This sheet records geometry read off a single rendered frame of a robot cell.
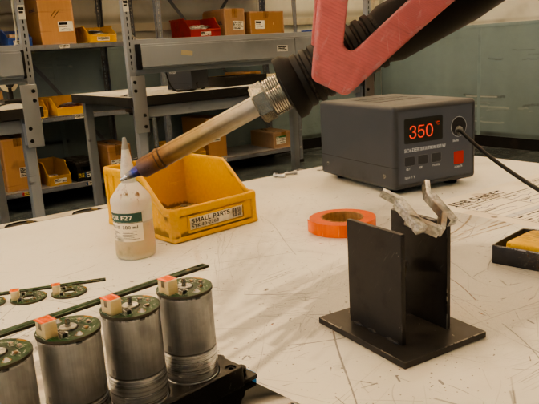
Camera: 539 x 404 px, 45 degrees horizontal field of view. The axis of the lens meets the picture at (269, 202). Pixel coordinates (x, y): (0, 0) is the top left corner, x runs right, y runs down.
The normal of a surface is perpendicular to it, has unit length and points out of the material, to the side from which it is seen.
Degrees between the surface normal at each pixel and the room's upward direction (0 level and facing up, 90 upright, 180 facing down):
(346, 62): 99
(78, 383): 90
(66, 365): 90
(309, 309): 0
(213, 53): 90
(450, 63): 90
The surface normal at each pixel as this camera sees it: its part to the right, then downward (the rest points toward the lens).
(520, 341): -0.06, -0.97
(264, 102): -0.04, 0.23
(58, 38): 0.54, 0.15
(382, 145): -0.89, 0.15
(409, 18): -0.18, 0.52
